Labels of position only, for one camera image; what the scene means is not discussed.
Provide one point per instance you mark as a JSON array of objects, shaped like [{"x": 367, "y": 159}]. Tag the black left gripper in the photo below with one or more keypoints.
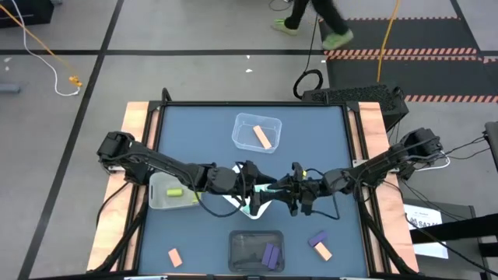
[{"x": 247, "y": 186}]

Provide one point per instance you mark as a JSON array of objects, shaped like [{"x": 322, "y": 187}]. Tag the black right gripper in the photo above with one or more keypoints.
[{"x": 309, "y": 190}]

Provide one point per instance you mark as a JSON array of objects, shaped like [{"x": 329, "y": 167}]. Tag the teal rectangular block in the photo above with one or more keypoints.
[
  {"x": 261, "y": 188},
  {"x": 246, "y": 210}
]

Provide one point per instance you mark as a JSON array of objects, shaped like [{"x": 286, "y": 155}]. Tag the purple rectangular block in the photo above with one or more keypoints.
[
  {"x": 274, "y": 257},
  {"x": 318, "y": 238},
  {"x": 267, "y": 254}
]

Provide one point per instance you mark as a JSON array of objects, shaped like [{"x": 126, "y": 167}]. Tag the green cylinder block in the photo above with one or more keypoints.
[{"x": 174, "y": 192}]

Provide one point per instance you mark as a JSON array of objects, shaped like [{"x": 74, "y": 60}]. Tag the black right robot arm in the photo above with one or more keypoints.
[{"x": 377, "y": 165}]

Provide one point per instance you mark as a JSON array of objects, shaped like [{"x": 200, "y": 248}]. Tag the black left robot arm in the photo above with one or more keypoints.
[{"x": 155, "y": 161}]

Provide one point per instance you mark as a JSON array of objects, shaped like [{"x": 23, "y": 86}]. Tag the dark smoked plastic bin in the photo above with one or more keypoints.
[{"x": 245, "y": 249}]

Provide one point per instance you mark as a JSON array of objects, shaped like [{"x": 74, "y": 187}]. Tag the clear plastic bin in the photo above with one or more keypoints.
[{"x": 243, "y": 136}]

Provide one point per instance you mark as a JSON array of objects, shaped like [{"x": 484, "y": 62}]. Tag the translucent grey-white plastic bin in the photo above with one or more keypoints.
[{"x": 159, "y": 200}]

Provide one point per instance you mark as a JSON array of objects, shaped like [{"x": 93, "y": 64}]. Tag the wooden side board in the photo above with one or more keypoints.
[
  {"x": 132, "y": 116},
  {"x": 371, "y": 124}
]

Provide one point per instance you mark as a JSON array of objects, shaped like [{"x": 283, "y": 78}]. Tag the black perforated computer case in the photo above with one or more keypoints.
[{"x": 362, "y": 95}]

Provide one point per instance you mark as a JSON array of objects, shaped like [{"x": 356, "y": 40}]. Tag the white printed paper sheet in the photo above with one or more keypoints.
[{"x": 424, "y": 229}]

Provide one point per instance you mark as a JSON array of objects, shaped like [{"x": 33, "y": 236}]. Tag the black striped-edge floor mat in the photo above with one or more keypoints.
[{"x": 400, "y": 70}]

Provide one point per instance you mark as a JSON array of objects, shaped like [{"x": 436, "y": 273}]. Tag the black metal beam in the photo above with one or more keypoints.
[{"x": 459, "y": 227}]

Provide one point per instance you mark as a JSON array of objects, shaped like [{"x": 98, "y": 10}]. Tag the person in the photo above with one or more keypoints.
[{"x": 330, "y": 15}]

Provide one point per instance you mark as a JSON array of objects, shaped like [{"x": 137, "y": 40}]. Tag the grey floor object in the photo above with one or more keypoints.
[{"x": 8, "y": 88}]

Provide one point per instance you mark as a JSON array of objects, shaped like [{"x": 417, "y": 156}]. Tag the black box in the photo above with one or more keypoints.
[{"x": 23, "y": 11}]

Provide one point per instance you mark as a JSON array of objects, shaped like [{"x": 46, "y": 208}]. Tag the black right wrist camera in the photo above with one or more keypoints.
[{"x": 297, "y": 171}]

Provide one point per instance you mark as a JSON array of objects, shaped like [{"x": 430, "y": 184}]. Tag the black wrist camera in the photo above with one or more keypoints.
[
  {"x": 250, "y": 167},
  {"x": 297, "y": 171}
]

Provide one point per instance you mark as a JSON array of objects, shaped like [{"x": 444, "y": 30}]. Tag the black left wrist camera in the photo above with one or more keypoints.
[{"x": 250, "y": 167}]

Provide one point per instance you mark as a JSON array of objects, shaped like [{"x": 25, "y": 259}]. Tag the black table frame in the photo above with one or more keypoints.
[{"x": 253, "y": 103}]

